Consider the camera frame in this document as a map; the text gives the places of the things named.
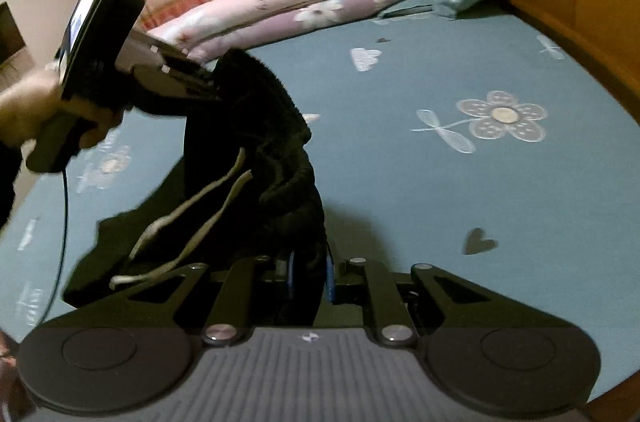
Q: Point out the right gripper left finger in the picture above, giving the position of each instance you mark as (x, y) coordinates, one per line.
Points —
(255, 294)

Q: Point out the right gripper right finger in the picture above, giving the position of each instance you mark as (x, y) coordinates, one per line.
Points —
(370, 285)

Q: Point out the black drawstring pants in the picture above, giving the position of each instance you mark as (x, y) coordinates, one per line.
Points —
(243, 188)

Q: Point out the person left hand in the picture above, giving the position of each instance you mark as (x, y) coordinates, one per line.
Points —
(36, 99)

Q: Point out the teal patterned bed sheet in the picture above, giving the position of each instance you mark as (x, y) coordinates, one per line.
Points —
(478, 146)

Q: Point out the pink purple folded quilt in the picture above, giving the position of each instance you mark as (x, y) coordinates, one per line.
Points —
(210, 29)

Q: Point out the wall mounted television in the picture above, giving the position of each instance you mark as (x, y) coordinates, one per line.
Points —
(11, 40)

